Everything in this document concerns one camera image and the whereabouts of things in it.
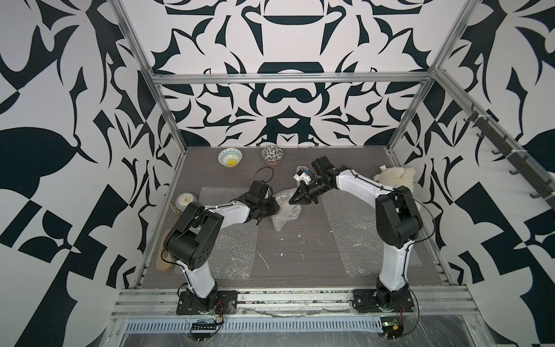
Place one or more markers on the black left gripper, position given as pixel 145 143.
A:
pixel 273 207

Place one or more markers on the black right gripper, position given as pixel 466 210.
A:
pixel 303 196

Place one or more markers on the bubble wrap sheet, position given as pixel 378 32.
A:
pixel 353 224
pixel 286 211
pixel 233 255

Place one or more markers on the black white patterned bowl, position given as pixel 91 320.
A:
pixel 272 154

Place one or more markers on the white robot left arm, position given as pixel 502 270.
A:
pixel 192 239

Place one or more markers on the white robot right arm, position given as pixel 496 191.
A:
pixel 398 219

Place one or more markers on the yellow centre patterned bowl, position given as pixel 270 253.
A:
pixel 230 157

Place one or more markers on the white teddy bear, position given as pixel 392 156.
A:
pixel 396 177

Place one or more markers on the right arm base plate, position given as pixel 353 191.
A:
pixel 382 300

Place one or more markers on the black wall hook rail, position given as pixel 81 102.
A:
pixel 507 148

